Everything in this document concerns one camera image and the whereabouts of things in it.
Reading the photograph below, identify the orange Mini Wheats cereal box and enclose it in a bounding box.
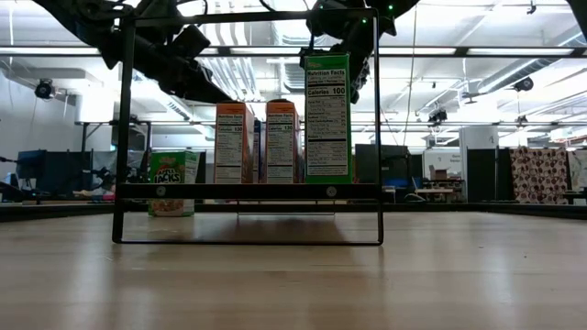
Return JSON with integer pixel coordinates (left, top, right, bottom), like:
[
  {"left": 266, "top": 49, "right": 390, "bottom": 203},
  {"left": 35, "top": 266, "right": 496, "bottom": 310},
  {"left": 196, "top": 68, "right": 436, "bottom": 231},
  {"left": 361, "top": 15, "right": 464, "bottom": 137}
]
[
  {"left": 264, "top": 98, "right": 304, "bottom": 184},
  {"left": 214, "top": 100, "right": 256, "bottom": 184}
]

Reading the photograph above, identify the dark blue partition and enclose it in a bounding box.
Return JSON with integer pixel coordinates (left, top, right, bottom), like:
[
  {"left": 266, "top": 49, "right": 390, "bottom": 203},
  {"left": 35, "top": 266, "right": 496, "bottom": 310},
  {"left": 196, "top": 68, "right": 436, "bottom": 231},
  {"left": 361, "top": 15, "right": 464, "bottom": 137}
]
[{"left": 16, "top": 148, "right": 95, "bottom": 196}]

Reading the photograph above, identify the white cabinet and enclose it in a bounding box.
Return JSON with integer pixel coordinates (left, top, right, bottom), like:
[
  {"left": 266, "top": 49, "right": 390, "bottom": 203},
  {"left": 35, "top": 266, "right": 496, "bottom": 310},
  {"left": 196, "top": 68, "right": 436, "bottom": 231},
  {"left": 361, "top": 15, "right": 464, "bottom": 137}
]
[{"left": 460, "top": 126, "right": 500, "bottom": 203}]

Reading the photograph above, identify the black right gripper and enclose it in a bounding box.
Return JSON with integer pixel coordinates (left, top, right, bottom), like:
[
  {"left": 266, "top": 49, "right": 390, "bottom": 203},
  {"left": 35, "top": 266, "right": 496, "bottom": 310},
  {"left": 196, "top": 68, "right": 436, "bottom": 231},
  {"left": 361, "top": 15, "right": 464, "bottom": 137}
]
[{"left": 305, "top": 0, "right": 421, "bottom": 105}]

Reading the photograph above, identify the long light rail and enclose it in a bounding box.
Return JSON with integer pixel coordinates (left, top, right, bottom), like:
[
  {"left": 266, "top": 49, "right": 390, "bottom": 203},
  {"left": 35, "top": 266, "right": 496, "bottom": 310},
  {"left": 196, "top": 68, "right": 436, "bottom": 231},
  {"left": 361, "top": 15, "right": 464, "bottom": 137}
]
[{"left": 0, "top": 44, "right": 587, "bottom": 59}]

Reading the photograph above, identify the small cardboard box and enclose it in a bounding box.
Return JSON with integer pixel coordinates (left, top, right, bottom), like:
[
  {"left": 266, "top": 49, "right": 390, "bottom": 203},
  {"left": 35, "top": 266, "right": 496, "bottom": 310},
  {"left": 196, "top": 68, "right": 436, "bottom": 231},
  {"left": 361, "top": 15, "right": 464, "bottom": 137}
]
[{"left": 428, "top": 164, "right": 453, "bottom": 182}]

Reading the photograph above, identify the patterned brown white curtain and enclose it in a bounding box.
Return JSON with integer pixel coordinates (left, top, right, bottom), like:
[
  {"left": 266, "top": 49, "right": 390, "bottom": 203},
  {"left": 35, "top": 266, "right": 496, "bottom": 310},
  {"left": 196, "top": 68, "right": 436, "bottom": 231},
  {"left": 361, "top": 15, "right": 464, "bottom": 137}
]
[{"left": 508, "top": 146, "right": 572, "bottom": 205}]

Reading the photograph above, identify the green Apple Jacks cereal box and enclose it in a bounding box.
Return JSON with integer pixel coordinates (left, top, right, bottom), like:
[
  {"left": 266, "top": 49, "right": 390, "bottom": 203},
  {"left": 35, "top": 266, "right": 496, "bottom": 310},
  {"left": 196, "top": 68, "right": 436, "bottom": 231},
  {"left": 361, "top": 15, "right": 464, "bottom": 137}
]
[
  {"left": 304, "top": 53, "right": 353, "bottom": 185},
  {"left": 147, "top": 149, "right": 202, "bottom": 218}
]

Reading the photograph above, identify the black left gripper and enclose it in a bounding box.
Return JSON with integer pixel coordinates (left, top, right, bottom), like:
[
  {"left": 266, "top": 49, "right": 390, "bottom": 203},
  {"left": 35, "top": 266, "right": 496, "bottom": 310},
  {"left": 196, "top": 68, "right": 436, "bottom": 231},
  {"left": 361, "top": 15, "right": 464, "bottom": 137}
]
[{"left": 135, "top": 22, "right": 233, "bottom": 105}]

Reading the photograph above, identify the black metal table frame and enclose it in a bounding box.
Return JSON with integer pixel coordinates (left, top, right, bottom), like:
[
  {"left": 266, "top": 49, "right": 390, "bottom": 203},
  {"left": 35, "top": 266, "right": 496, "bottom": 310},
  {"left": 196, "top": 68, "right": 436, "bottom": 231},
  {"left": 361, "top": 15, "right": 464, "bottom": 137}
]
[{"left": 0, "top": 200, "right": 587, "bottom": 225}]

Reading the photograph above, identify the black panel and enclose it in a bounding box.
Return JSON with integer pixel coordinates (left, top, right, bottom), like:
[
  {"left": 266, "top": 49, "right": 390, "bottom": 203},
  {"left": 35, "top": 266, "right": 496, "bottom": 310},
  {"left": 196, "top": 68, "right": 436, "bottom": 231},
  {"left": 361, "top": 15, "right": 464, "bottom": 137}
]
[{"left": 466, "top": 147, "right": 510, "bottom": 203}]

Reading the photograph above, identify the blue Frosted Flakes cereal box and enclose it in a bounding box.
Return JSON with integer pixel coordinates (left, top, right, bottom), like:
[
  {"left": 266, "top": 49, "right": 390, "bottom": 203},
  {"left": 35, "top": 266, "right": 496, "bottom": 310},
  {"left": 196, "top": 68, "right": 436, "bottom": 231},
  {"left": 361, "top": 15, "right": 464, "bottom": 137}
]
[{"left": 252, "top": 117, "right": 263, "bottom": 184}]

